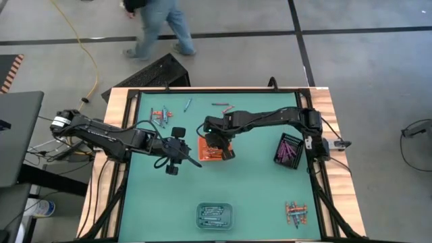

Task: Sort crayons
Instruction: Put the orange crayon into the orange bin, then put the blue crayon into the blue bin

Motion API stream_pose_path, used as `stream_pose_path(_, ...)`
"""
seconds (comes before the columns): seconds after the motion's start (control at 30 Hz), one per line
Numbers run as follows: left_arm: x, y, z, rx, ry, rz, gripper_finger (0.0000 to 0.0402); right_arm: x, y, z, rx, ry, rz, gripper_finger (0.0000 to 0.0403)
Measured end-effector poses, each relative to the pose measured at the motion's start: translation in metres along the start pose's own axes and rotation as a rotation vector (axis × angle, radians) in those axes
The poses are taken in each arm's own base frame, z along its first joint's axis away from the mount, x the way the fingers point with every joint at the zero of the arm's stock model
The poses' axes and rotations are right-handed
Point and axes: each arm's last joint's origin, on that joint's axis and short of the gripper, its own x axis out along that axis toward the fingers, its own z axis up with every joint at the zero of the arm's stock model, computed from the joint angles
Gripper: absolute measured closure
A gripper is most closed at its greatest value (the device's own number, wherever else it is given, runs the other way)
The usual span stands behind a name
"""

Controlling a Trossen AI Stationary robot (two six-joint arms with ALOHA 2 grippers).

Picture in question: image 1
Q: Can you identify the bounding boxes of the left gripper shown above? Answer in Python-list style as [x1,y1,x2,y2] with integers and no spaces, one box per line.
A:
[158,127,203,176]

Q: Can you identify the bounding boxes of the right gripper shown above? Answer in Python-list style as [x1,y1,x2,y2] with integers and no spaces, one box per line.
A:
[205,131,236,162]

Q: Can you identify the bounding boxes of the light blue plastic bin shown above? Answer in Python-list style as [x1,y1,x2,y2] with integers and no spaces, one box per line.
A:
[195,202,234,232]

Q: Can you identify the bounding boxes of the orange plastic basket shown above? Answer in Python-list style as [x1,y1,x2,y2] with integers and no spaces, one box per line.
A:
[197,135,234,163]

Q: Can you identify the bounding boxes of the black plastic basket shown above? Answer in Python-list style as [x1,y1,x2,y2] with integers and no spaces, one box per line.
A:
[273,132,304,171]

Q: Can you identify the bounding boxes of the wooden table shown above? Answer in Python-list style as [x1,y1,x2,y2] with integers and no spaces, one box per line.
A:
[76,86,368,240]

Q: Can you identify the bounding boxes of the black perforated box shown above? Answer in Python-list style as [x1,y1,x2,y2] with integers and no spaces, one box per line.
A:
[101,53,192,103]

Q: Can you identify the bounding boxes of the black left support strut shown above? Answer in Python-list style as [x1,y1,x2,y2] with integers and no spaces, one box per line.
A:
[77,168,131,240]

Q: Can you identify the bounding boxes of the person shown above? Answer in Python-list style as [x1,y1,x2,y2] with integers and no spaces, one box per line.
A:
[121,0,198,62]

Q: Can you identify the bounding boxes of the white blue labelled container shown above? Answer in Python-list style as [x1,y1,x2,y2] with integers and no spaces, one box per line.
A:
[24,198,57,218]

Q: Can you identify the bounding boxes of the grey desk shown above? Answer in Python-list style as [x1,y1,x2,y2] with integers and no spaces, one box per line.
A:
[0,183,32,243]
[0,90,45,188]

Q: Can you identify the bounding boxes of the grey floor device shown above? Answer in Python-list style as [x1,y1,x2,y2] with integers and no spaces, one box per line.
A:
[400,118,432,139]

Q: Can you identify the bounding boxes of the black orange striped mat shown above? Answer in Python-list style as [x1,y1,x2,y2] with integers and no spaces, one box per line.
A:
[0,53,25,95]

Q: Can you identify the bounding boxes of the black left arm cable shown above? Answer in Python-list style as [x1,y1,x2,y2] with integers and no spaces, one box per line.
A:
[153,155,170,170]

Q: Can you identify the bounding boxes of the silver arm base bracket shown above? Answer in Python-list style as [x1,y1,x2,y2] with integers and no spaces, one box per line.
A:
[323,137,352,151]

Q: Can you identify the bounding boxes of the black cable bundle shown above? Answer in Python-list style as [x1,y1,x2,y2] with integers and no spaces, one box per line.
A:
[26,134,99,166]

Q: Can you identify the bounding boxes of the yellow floor cable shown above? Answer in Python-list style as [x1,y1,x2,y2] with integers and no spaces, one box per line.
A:
[49,0,101,112]

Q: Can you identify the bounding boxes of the black floor cable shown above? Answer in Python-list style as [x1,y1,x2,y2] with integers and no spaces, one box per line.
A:
[400,118,432,170]

